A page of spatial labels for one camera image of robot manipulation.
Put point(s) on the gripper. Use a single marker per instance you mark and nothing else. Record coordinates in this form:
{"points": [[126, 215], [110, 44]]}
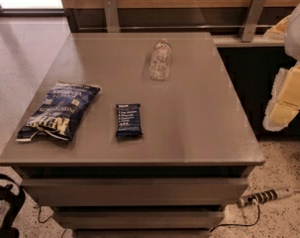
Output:
{"points": [[298, 34]]}

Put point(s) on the clear plastic water bottle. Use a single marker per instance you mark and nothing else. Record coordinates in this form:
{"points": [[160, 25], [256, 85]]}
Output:
{"points": [[161, 58]]}

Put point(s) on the white power strip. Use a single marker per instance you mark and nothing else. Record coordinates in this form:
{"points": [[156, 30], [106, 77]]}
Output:
{"points": [[265, 196]]}

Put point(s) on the dark blue snack bar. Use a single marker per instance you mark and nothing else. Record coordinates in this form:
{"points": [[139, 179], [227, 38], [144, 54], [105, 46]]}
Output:
{"points": [[129, 120]]}

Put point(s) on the grey drawer cabinet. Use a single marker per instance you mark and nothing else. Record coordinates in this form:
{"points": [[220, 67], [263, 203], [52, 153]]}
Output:
{"points": [[192, 160]]}

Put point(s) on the blue potato chips bag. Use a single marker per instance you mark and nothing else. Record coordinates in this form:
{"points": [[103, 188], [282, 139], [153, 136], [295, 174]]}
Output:
{"points": [[60, 113]]}

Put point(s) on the right metal rail bracket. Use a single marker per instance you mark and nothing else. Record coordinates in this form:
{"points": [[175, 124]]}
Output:
{"points": [[247, 30]]}

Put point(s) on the metal rail bracket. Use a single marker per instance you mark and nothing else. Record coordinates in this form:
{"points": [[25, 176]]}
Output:
{"points": [[111, 15], [247, 30]]}

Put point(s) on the left metal rail bracket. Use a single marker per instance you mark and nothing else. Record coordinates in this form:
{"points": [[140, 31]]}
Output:
{"points": [[111, 15]]}

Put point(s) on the horizontal metal rail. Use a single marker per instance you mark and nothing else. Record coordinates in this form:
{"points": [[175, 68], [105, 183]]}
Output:
{"points": [[195, 28]]}

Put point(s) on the black bag with straps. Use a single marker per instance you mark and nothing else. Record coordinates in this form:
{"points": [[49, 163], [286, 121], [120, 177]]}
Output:
{"points": [[12, 198]]}

